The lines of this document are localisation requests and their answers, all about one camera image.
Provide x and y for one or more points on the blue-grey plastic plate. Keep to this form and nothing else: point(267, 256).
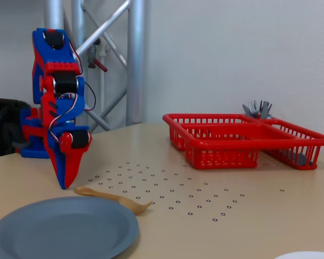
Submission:
point(62, 229)

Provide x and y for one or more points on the white round disc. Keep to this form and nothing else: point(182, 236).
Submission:
point(307, 255)

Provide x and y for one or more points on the aluminium truss frame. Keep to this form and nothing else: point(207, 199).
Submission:
point(136, 54)

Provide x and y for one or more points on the red plastic cutlery basket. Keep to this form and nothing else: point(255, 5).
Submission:
point(226, 135)

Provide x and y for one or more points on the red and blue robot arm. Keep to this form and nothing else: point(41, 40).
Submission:
point(56, 58)

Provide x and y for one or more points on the black fabric object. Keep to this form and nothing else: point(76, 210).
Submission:
point(2, 121)

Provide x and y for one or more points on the wooden spoon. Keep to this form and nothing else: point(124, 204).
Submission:
point(102, 194)

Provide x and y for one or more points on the blue gripper, black motor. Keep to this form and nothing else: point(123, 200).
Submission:
point(79, 140)

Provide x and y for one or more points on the grey plastic cutlery piece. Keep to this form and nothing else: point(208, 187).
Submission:
point(299, 159)

